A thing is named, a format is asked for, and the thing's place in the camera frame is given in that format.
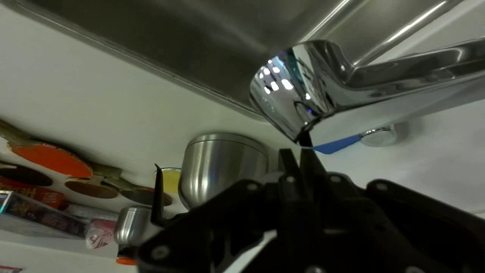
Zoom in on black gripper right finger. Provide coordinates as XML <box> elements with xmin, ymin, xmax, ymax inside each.
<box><xmin>299</xmin><ymin>144</ymin><xmax>334</xmax><ymax>204</ymax></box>

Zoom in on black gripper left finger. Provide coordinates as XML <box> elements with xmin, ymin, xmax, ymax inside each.
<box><xmin>278</xmin><ymin>147</ymin><xmax>307</xmax><ymax>204</ymax></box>

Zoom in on chrome kitchen faucet spout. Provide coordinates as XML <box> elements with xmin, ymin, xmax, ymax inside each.
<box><xmin>249</xmin><ymin>38</ymin><xmax>485</xmax><ymax>148</ymax></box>

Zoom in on round chrome sink cap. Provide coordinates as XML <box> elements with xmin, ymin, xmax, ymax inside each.
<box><xmin>360</xmin><ymin>124</ymin><xmax>401</xmax><ymax>148</ymax></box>

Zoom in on stainless steel sink basin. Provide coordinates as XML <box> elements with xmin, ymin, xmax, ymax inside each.
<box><xmin>0</xmin><ymin>0</ymin><xmax>464</xmax><ymax>119</ymax></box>

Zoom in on metal jar red lid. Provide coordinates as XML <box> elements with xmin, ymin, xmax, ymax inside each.
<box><xmin>113</xmin><ymin>203</ymin><xmax>155</xmax><ymax>267</ymax></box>

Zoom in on stainless steel kettle black handle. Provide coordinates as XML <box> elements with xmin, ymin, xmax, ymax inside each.
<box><xmin>178</xmin><ymin>132</ymin><xmax>270</xmax><ymax>209</ymax></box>

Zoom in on orange handled scissors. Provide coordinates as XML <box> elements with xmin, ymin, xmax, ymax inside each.
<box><xmin>0</xmin><ymin>118</ymin><xmax>177</xmax><ymax>209</ymax></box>

